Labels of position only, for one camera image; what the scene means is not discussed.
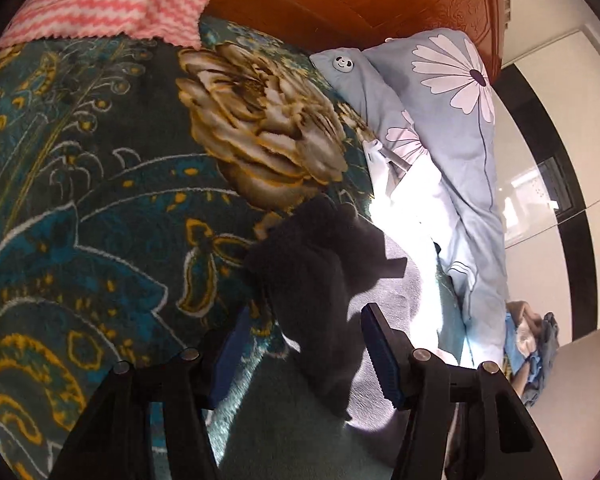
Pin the white cloth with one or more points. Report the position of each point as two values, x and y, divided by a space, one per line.
405 185

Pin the pile of blue clothes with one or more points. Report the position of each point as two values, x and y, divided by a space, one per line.
530 345

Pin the grey fleece garment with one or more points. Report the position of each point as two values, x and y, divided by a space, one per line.
325 280

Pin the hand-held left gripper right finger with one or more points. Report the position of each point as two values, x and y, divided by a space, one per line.
386 360

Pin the light blue daisy quilt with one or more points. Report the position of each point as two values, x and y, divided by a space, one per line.
460 150

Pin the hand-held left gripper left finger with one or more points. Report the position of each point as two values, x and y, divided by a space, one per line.
228 360

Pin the light blue panda pillow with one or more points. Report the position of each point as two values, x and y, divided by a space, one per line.
360 85

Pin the white wardrobe with black trim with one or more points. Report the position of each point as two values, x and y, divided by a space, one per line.
545 160

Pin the pink zigzag towel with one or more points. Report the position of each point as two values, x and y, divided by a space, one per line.
105 7

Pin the teal floral printed blanket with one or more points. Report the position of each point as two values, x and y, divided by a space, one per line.
105 200

